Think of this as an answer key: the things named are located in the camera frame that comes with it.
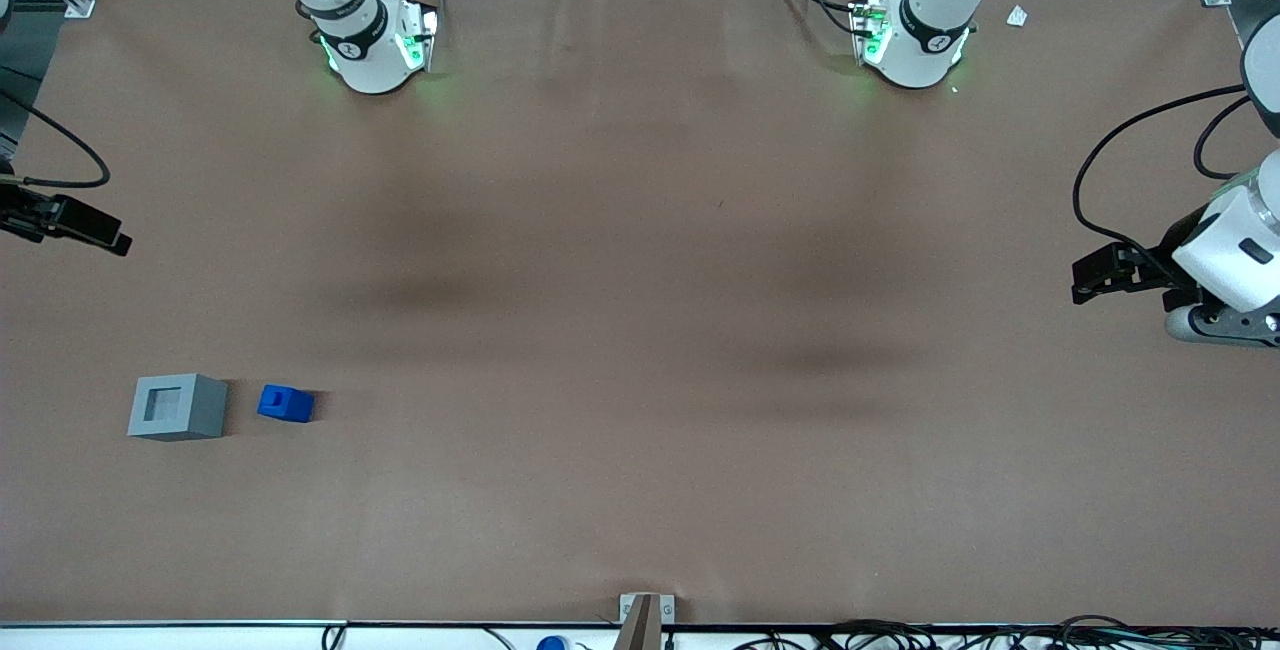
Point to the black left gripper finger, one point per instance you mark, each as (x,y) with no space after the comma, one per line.
(1120,282)
(1118,258)

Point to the brown table cover sheet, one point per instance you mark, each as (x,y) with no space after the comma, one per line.
(640,330)

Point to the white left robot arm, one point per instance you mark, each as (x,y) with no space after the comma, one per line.
(925,45)

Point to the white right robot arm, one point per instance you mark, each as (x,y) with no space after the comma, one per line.
(370,50)

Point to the blue round cap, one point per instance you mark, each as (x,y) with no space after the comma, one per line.
(551,644)

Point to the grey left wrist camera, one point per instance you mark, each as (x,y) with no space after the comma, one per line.
(1200,325)

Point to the grey metal camera bracket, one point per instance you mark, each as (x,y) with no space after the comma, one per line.
(645,620)

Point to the small white paper scrap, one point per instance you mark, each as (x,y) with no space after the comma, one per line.
(1017,16)

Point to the blue plastic part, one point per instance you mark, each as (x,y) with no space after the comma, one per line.
(287,403)

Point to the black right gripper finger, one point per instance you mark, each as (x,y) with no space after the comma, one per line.
(25,212)
(90,228)

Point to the gray square base block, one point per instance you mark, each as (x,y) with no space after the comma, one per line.
(178,408)

